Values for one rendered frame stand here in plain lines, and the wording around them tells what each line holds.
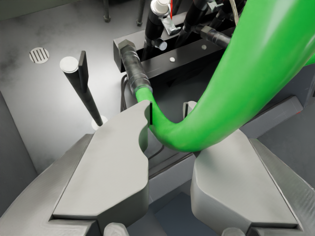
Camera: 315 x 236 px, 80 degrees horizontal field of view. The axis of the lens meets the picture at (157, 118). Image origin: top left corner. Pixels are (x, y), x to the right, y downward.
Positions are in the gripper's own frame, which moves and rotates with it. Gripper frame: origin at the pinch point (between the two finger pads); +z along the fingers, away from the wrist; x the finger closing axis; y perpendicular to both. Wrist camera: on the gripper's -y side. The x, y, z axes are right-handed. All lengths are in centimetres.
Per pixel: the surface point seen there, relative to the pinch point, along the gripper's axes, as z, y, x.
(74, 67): 5.7, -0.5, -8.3
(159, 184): 13.0, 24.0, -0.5
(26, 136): 22.9, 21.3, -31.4
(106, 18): 47, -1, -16
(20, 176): 12.6, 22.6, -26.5
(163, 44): 20.8, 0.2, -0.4
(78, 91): 8.8, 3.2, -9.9
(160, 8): 18.2, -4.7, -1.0
